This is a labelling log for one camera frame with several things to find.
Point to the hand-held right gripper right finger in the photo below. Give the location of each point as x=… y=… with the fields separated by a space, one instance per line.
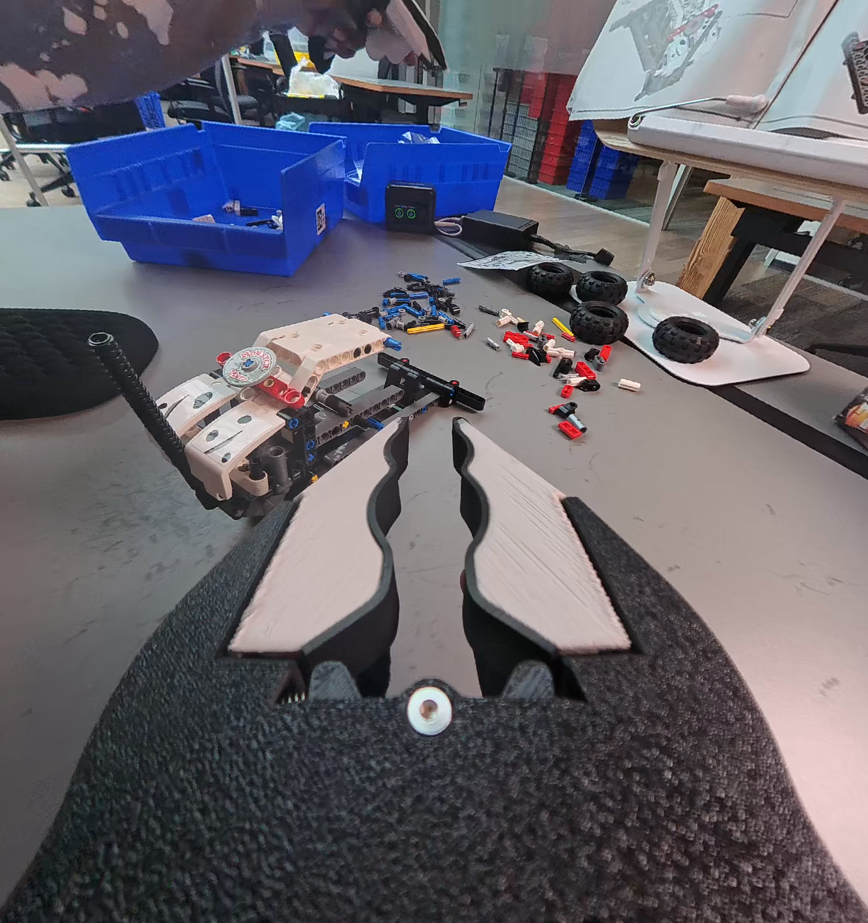
x=542 y=570

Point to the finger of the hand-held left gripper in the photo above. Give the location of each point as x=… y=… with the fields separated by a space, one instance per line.
x=416 y=25

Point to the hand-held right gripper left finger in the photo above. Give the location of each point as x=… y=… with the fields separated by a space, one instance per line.
x=311 y=577

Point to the white black toy truck chassis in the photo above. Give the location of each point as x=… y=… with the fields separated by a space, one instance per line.
x=311 y=360

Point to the grey round toy disc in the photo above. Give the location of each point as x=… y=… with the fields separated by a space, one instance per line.
x=225 y=371

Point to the white sticker sheet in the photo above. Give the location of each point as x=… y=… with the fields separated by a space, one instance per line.
x=506 y=262

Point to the grey desk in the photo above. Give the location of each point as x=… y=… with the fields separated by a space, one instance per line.
x=693 y=541

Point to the wooden background table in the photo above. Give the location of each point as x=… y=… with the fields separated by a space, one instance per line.
x=405 y=90

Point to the white plastic bag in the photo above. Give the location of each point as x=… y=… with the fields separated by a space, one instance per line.
x=311 y=81

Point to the clear plastic bag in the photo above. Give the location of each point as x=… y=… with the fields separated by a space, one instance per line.
x=419 y=137

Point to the blue plastic bag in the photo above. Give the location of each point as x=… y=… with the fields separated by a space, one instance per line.
x=291 y=121

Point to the black power bank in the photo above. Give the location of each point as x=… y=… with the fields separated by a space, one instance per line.
x=410 y=208

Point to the shelf of coloured bins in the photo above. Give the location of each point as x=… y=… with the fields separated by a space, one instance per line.
x=571 y=137

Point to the black adapter box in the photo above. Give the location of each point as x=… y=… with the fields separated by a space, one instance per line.
x=502 y=225

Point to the pile of red white parts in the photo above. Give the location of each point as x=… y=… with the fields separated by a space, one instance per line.
x=549 y=353

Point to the yellow toy axle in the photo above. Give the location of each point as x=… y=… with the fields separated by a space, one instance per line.
x=564 y=329
x=425 y=329

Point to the blue plastic bin with tag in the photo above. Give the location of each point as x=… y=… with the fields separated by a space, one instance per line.
x=189 y=187

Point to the black toy tyre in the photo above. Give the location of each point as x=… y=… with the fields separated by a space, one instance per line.
x=549 y=280
x=685 y=340
x=601 y=288
x=598 y=323

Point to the pile of blue black pins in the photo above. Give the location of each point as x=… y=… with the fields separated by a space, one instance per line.
x=416 y=299

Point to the open instruction booklet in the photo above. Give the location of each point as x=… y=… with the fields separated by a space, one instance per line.
x=693 y=72

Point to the white book stand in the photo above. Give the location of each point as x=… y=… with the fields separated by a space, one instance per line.
x=737 y=360

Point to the black office chair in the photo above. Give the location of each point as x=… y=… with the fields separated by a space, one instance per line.
x=37 y=158

